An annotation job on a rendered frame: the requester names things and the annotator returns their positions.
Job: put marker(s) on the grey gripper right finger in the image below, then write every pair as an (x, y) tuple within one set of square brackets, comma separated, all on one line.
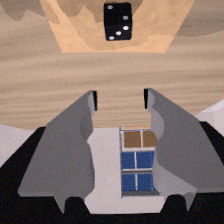
[(189, 156)]

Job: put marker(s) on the black die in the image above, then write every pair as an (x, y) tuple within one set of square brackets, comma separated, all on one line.
[(118, 21)]

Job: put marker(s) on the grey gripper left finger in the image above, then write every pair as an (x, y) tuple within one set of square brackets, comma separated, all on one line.
[(54, 163)]

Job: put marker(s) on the tan flat mat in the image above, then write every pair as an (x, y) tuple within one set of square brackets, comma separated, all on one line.
[(78, 25)]

